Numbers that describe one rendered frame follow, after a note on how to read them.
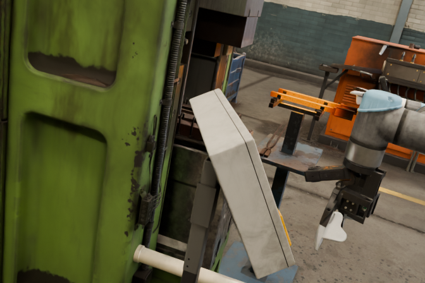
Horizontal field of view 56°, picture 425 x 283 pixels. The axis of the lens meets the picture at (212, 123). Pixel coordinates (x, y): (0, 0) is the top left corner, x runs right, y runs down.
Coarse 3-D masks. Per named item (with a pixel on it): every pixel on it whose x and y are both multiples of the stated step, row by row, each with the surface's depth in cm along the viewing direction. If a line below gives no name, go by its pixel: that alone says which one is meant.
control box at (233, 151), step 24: (216, 96) 92; (216, 120) 79; (240, 120) 75; (216, 144) 69; (240, 144) 66; (216, 168) 67; (240, 168) 68; (240, 192) 69; (264, 192) 70; (240, 216) 71; (264, 216) 72; (264, 240) 73; (264, 264) 75; (288, 264) 76
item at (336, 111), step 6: (276, 96) 196; (282, 96) 195; (288, 96) 193; (294, 102) 193; (300, 102) 192; (306, 102) 190; (312, 102) 190; (318, 108) 189; (324, 108) 188; (330, 108) 187; (336, 108) 186; (342, 108) 185; (336, 114) 187; (342, 114) 186; (348, 114) 185
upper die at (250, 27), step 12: (204, 12) 125; (216, 12) 124; (204, 24) 126; (216, 24) 125; (228, 24) 124; (240, 24) 123; (252, 24) 133; (204, 36) 126; (216, 36) 125; (228, 36) 124; (240, 36) 123; (252, 36) 139
